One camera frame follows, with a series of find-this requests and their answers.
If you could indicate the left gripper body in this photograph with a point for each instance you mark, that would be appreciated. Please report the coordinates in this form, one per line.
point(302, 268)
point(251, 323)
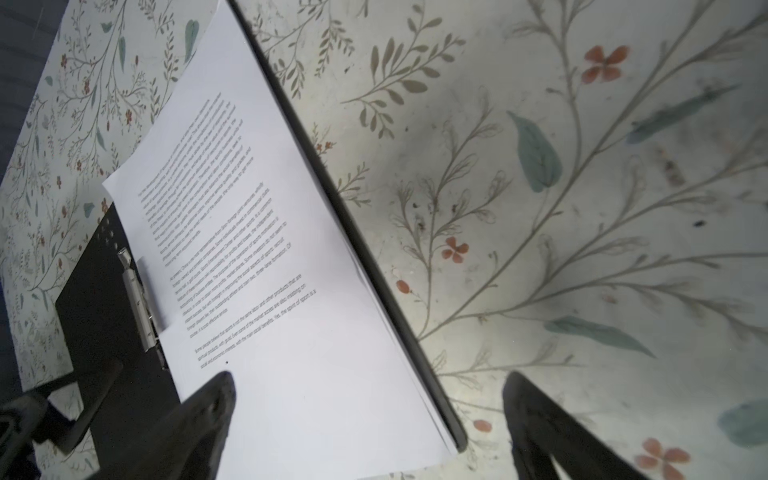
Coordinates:
point(20, 418)

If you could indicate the printed paper sheet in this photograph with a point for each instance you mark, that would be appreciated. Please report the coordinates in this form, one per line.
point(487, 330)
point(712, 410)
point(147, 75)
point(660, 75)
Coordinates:
point(250, 271)

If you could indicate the black clip folder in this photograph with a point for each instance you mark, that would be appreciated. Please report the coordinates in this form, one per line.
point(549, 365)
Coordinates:
point(105, 313)

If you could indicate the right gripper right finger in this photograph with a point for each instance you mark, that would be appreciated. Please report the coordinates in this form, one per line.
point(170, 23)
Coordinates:
point(544, 435)

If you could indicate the floral table mat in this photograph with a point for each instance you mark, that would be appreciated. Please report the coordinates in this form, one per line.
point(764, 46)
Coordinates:
point(576, 190)

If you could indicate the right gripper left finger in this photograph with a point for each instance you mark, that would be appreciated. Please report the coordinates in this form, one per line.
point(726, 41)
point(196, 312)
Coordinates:
point(188, 443)

